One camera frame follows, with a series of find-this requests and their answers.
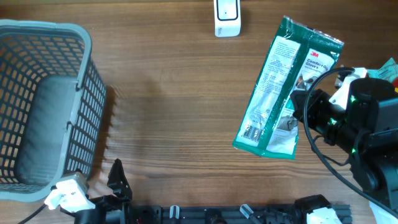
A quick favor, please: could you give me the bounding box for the green 3M gloves package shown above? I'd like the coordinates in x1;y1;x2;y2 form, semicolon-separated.
232;17;344;159

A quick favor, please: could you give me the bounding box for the teal wet wipes pack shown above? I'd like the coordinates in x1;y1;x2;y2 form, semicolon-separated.
367;57;397;83

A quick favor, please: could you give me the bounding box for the red chili sauce bottle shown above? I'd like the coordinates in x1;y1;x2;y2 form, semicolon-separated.
392;78;398;92

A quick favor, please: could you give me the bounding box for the white barcode scanner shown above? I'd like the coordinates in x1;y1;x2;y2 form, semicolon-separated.
213;0;241;38

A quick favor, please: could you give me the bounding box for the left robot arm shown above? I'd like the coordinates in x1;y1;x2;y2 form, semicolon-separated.
73;159;132;224

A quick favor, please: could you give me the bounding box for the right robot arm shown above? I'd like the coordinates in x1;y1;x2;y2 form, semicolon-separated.
290;78;397;223

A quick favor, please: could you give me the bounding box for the grey plastic shopping basket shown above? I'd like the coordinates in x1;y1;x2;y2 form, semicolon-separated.
1;19;106;202

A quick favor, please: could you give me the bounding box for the black left camera cable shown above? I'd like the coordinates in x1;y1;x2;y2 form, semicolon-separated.
19;203;48;224

